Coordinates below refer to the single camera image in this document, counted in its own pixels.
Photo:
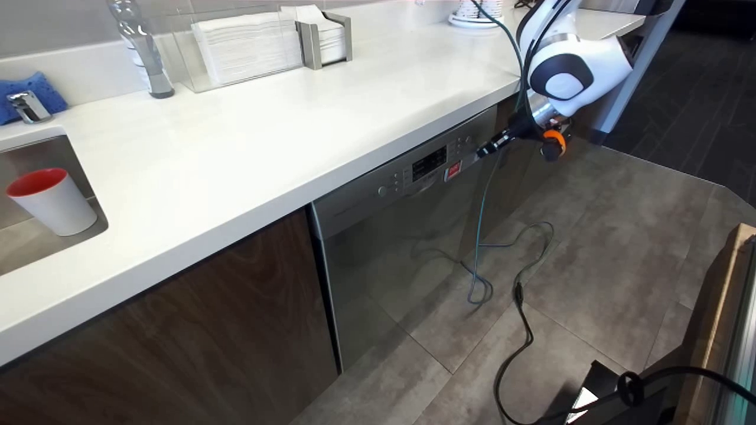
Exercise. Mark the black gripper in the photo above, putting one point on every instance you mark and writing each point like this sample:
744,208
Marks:
523,132

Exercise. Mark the white round appliance base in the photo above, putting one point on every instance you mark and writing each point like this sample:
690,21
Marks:
463,19

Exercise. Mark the stainless steel dishwasher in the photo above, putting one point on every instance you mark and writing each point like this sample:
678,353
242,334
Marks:
392,268

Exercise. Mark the white table leg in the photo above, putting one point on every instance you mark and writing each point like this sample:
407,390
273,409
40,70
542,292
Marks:
640,72

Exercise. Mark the metal napkin holder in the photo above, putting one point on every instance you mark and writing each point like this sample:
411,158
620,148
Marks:
323,38

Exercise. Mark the white paper towel stack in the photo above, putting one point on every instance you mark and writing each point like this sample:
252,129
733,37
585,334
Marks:
244,49

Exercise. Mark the wood edged robot cart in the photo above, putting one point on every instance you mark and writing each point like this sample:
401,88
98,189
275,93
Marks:
712,314

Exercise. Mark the black box white label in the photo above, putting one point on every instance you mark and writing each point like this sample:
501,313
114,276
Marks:
611,398

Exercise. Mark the dark wood sink cabinet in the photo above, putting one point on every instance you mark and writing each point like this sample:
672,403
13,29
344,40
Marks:
197,339

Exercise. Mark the chrome faucet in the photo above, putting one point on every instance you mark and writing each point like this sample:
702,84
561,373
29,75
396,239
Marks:
149,56

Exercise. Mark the white cup red inside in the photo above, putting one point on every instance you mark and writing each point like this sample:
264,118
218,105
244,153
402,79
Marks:
51,204

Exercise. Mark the blue sponge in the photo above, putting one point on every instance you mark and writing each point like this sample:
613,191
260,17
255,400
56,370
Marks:
47,91

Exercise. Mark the undermount kitchen sink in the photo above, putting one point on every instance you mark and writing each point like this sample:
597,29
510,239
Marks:
32,251

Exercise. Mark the black orange wrist camera mount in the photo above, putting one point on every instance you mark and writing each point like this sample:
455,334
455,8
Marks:
555,145

